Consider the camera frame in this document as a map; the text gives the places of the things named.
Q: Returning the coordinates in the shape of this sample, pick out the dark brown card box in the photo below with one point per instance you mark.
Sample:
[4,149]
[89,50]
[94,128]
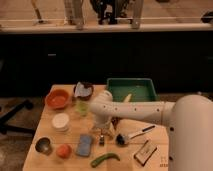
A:
[145,152]

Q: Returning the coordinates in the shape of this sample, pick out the green plastic tray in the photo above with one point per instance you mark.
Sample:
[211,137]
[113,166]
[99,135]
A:
[141,89]

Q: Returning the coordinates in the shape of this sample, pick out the green translucent cup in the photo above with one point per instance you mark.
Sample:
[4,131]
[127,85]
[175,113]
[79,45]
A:
[82,107]

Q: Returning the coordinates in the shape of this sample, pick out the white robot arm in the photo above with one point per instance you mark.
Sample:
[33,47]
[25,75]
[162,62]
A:
[189,122]

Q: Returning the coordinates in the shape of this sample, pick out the black office chair base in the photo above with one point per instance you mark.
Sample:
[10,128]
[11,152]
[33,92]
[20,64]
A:
[5,127]

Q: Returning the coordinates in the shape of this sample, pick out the white paper cup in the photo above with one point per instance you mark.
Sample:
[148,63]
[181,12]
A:
[60,122]

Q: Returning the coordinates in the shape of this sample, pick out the dark bowl with cloth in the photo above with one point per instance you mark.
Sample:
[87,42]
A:
[83,90]

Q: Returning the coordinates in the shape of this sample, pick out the silver metal fork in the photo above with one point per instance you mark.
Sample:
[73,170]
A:
[101,140]

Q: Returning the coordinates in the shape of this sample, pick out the orange plastic bowl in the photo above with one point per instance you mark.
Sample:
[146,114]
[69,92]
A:
[57,99]

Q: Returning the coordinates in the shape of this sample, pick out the yellow banana piece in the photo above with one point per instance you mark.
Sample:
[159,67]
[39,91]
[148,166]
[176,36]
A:
[127,98]

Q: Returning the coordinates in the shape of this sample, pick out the blue sponge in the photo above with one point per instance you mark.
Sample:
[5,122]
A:
[84,145]

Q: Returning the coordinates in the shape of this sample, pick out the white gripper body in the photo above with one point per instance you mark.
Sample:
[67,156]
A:
[103,129]

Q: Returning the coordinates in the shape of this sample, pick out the small steel cup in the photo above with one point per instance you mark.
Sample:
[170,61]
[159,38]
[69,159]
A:
[43,145]

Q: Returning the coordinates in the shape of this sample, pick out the orange tomato toy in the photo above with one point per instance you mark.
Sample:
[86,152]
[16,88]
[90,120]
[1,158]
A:
[63,151]

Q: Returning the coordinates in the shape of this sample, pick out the black white dish brush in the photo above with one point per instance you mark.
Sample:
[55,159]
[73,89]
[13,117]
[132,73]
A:
[123,139]

